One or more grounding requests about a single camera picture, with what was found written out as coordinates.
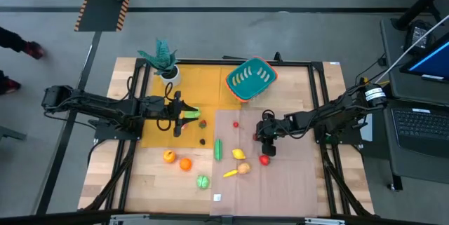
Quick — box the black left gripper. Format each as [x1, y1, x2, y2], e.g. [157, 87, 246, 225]
[154, 90, 199, 137]

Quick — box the light green toy leaf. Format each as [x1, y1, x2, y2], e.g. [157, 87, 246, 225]
[184, 107, 203, 120]

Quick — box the ribbed orange toy pumpkin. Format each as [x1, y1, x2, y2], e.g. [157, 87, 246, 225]
[162, 149, 177, 164]

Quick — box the tan toy potato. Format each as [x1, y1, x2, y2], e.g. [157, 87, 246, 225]
[236, 161, 252, 175]

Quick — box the smooth toy orange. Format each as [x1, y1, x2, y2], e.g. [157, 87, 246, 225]
[179, 157, 193, 172]

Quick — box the yellow cloth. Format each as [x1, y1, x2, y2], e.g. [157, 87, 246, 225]
[140, 64, 243, 149]

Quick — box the teal basket orange rim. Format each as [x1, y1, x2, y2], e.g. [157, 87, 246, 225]
[225, 55, 279, 103]

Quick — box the pale pink cloth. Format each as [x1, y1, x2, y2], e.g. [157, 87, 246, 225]
[209, 108, 319, 217]

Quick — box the artificial plant white pot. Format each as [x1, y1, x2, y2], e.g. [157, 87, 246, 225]
[137, 38, 182, 88]

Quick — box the green toy cabbage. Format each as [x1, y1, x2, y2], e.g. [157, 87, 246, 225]
[196, 175, 210, 190]

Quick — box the black striped-edge floor mat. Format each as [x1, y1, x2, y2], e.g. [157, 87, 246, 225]
[74, 0, 137, 32]

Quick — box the black desk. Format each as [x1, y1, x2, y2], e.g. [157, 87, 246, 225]
[380, 18, 449, 184]

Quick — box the black laptop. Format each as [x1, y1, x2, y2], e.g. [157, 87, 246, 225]
[384, 98, 449, 159]

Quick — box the black overhead crossbar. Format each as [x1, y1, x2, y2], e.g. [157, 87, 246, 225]
[0, 210, 449, 225]

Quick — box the black power adapter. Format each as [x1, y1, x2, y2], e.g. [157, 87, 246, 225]
[403, 20, 434, 53]

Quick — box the grey furniture leg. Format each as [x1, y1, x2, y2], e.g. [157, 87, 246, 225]
[0, 125, 27, 142]

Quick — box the computer monitor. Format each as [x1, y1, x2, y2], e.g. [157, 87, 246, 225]
[399, 32, 449, 84]

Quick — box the black metal stand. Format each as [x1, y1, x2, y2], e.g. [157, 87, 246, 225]
[391, 0, 449, 32]

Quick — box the black aluminium table frame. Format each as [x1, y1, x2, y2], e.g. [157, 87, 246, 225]
[79, 57, 375, 219]

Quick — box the silver bracket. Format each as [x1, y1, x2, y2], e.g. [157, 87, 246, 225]
[304, 217, 347, 225]

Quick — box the yellow cable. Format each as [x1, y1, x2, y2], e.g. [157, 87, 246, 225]
[361, 76, 391, 88]

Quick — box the white cable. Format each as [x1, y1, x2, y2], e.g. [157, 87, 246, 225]
[380, 14, 449, 81]

